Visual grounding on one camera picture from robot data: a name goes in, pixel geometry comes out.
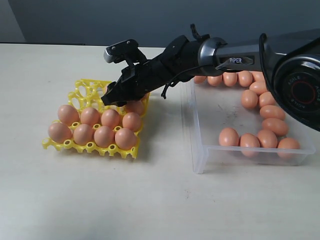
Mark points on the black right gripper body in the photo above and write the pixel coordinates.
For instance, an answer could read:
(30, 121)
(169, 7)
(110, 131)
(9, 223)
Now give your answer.
(134, 83)

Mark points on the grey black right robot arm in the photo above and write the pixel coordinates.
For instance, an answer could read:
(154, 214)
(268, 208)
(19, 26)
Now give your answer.
(290, 64)

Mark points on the yellow plastic egg tray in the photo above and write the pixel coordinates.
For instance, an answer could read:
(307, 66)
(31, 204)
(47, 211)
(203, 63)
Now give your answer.
(87, 93)

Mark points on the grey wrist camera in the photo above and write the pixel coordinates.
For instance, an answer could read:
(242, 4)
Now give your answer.
(127, 50)

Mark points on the clear plastic bin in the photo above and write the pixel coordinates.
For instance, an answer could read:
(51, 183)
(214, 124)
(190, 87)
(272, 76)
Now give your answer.
(207, 110)

